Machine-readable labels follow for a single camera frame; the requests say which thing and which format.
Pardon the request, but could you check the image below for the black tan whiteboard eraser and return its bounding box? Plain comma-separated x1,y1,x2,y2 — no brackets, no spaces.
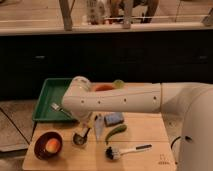
81,127,91,140

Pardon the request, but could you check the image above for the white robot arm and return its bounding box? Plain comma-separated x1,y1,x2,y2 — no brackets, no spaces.
62,76,213,171

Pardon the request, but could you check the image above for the small metal cup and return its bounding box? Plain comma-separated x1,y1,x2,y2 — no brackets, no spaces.
73,133,87,146

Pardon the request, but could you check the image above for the small green plastic cup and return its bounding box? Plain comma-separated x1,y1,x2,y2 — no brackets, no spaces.
113,79,124,89

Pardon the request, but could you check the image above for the grey toy knife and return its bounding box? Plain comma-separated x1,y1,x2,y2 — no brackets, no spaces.
94,114,104,141

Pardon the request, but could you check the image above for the blue sponge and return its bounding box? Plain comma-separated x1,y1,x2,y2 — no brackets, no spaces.
104,112,124,126

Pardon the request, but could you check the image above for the green chili pepper toy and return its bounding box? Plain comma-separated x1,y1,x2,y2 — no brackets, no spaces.
105,124,127,144

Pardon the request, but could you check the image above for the silver metal fork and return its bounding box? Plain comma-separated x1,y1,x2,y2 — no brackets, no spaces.
51,103,71,118

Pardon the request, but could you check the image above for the black white dish brush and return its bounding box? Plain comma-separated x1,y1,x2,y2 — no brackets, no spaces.
105,144,152,160

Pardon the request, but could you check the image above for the orange plastic bowl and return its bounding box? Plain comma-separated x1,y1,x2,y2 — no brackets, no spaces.
92,84,115,92

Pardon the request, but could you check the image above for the orange toy fruit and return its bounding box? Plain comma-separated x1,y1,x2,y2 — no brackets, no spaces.
45,138,61,153

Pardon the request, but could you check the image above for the green plastic tray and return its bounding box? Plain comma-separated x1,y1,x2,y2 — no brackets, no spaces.
32,78,75,123

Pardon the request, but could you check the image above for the dark red bowl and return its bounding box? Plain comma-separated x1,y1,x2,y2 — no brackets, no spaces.
34,132,63,160

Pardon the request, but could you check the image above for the dark cabinet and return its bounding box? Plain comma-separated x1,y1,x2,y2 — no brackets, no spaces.
0,30,213,100

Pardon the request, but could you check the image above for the black floor cable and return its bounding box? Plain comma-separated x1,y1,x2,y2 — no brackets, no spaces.
170,134,184,151

